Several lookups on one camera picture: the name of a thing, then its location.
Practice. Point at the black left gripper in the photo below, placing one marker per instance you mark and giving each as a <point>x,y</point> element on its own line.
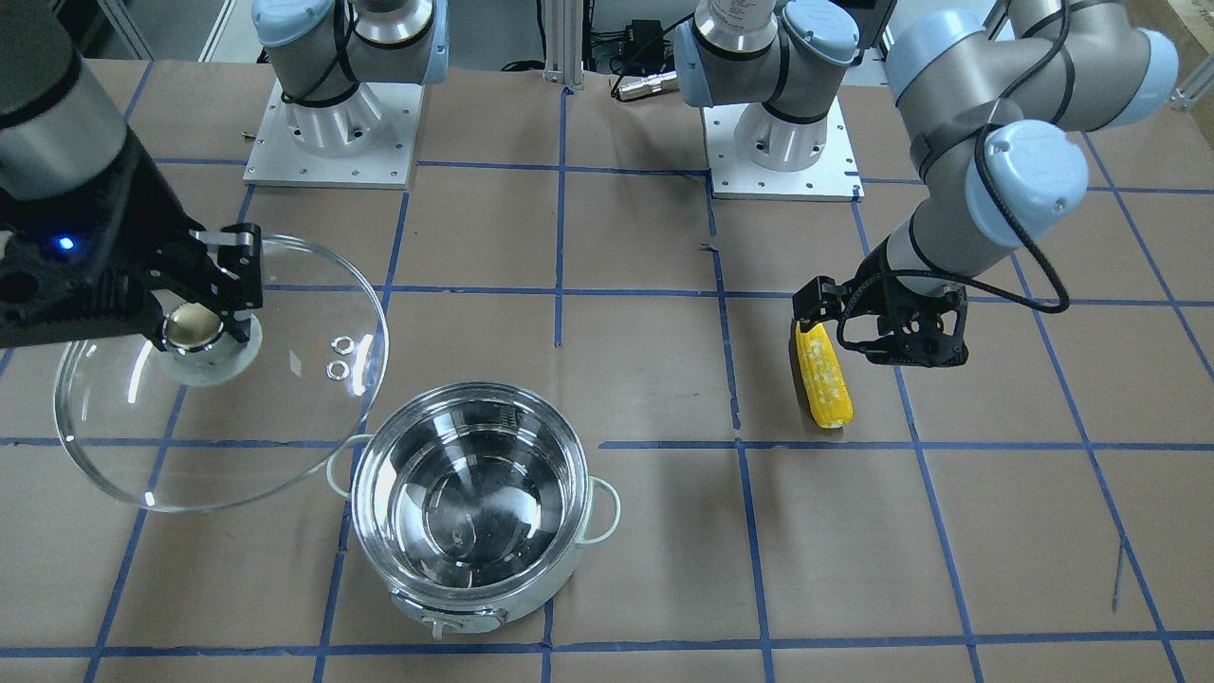
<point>878,276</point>

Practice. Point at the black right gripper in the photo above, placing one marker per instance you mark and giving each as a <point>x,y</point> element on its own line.
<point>159,258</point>

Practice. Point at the glass pot lid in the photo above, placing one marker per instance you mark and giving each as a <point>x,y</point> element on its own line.
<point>200,421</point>

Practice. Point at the yellow corn cob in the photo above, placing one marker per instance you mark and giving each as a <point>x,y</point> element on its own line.
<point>821,375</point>

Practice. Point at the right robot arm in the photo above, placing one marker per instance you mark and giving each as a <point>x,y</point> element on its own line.
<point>60,129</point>

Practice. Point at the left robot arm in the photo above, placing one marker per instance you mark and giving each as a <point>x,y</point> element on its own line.
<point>988,124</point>

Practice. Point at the pale green cooking pot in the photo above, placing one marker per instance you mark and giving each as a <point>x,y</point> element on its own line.
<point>474,503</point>

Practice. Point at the black power adapter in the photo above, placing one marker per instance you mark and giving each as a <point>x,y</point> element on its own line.
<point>643,41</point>

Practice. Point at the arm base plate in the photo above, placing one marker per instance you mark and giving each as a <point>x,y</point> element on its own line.
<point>754,156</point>
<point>367,142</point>

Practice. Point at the aluminium frame post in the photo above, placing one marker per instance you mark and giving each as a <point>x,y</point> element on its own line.
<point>564,24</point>

